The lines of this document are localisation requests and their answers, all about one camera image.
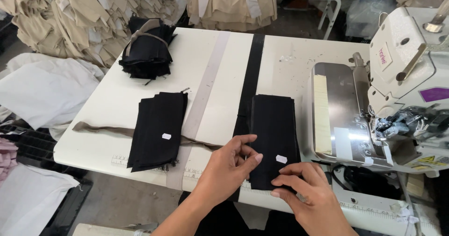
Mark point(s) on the stack of black fabric pieces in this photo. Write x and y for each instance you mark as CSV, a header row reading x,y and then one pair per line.
x,y
158,124
273,131

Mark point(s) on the small wooden block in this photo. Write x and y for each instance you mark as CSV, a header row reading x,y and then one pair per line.
x,y
415,184

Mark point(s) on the white metal table frame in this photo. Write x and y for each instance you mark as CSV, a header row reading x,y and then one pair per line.
x,y
326,1

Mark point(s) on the black plastic crate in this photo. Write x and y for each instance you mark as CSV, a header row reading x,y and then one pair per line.
x,y
45,148

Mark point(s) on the flat white cloth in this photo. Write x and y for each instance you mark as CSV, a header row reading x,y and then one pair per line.
x,y
28,201

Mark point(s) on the clear plastic bag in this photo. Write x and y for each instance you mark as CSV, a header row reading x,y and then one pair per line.
x,y
370,11

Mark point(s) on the hanging beige fabric pile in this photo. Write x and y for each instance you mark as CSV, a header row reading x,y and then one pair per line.
x,y
228,4

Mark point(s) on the white fabric scraps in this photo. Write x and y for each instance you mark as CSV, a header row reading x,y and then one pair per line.
x,y
407,215

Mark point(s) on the person's right hand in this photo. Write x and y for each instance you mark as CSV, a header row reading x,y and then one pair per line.
x,y
315,201

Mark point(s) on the long taupe fabric strip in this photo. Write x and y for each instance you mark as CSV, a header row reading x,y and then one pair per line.
x,y
105,128

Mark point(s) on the large heap of beige fabric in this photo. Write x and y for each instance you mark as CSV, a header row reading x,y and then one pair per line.
x,y
80,15

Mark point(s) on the tied bundle of black fabric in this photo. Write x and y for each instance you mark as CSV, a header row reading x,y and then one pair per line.
x,y
147,57

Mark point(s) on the beige masking tape strip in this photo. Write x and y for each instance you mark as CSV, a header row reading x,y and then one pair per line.
x,y
322,113

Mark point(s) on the pink fabric pile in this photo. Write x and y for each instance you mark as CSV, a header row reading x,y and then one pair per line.
x,y
7,157

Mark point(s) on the black tape stripe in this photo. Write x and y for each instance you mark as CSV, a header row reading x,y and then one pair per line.
x,y
250,74

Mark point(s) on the person's black trousers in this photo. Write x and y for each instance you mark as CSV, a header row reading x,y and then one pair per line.
x,y
217,218

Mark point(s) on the crumpled white cloth heap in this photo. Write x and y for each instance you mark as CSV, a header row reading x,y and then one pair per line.
x,y
45,88

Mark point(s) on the person's left hand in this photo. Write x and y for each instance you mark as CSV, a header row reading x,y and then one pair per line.
x,y
221,169

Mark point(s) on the grey tape stripe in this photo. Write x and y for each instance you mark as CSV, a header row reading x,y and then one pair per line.
x,y
207,81

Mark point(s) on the white overlock sewing machine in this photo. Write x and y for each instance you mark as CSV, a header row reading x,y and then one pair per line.
x,y
403,74

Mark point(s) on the white paper sticker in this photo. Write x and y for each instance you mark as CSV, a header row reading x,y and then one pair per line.
x,y
166,136
281,159

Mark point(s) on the beige fabric tie strip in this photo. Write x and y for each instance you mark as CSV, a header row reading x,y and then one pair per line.
x,y
142,34

